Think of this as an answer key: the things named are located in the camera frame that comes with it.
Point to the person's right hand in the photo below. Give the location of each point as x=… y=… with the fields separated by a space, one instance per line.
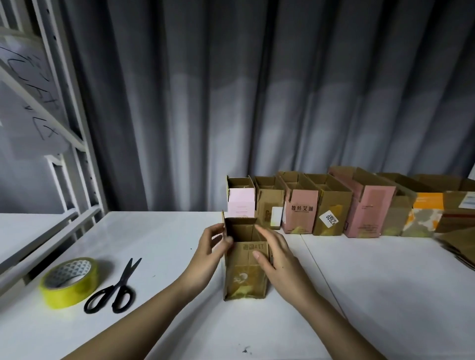
x=288 y=273

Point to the person's left hand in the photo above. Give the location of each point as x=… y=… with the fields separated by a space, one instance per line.
x=200 y=261

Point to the taped brown cardboard box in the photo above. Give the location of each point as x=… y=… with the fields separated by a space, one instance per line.
x=245 y=278

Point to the pink lettered cardboard box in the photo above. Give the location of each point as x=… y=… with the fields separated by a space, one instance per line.
x=300 y=211
x=367 y=211

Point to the brown box with white label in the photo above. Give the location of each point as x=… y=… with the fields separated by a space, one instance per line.
x=267 y=204

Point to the pink and yellow printed box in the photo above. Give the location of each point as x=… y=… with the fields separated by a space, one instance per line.
x=241 y=202

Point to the black scissors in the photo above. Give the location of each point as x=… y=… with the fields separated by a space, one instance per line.
x=115 y=293

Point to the orange and white carton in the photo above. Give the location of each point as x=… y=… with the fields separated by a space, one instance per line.
x=424 y=219

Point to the yellow tape roll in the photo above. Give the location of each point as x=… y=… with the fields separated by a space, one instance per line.
x=56 y=295

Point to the pile of cardboard boxes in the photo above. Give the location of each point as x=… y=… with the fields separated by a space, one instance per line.
x=459 y=248

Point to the person's right forearm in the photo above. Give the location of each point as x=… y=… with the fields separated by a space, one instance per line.
x=341 y=330

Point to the person's left forearm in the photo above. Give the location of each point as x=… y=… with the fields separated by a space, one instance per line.
x=126 y=326

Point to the white metal shelf rack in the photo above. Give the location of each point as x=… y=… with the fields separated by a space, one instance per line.
x=78 y=170

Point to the handwritten paper sheet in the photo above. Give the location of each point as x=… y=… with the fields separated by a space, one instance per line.
x=30 y=78
x=33 y=133

